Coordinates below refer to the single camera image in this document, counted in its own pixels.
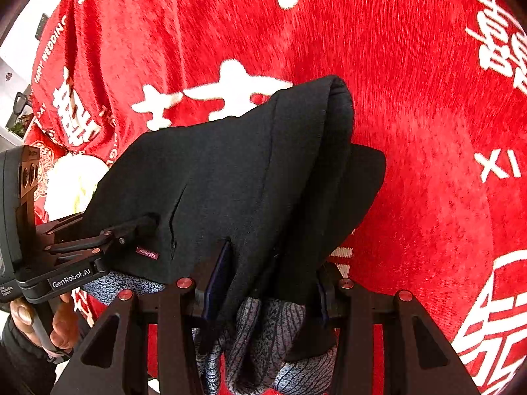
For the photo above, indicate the cream white soft cushion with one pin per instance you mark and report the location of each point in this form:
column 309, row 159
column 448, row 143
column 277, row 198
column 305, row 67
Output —
column 70, row 181

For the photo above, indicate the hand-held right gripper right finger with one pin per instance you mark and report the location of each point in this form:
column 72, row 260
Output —
column 325, row 300

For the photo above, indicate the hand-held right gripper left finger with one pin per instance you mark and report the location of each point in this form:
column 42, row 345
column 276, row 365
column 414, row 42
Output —
column 218, row 282

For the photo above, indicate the person's left hand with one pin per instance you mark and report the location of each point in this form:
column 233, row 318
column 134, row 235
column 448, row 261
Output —
column 64, row 325

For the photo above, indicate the red embroidered pillow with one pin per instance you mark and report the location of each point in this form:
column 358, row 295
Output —
column 45, row 156

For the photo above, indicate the black pants with patterned lining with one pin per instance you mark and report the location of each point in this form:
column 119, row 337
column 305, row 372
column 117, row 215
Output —
column 230, row 164

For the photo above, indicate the person's left forearm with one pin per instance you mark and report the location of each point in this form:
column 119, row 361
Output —
column 20, row 362

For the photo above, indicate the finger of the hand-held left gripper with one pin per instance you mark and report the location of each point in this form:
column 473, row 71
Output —
column 82, row 247
column 131, row 223

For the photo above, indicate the red printed blanket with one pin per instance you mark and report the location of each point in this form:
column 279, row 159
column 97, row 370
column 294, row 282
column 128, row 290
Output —
column 411, row 131

